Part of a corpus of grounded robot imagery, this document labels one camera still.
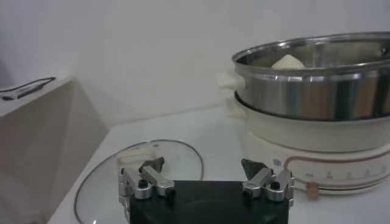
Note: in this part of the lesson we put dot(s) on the cream electric cooking pot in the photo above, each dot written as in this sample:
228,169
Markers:
274,137

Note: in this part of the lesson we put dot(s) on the round glass pot lid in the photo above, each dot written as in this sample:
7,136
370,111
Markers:
182,161

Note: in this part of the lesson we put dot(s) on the grey usb hub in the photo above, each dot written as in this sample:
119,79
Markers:
26,92

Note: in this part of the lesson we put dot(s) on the stainless steel steamer basket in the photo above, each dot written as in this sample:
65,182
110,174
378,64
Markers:
289,94

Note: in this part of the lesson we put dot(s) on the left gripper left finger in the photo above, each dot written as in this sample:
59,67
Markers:
158,179

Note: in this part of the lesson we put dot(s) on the white steamed baozi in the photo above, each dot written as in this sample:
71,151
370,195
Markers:
288,62

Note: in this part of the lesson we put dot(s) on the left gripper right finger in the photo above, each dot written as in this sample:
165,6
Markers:
259,179

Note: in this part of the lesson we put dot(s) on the white side table with mouse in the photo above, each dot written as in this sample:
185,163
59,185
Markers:
45,100

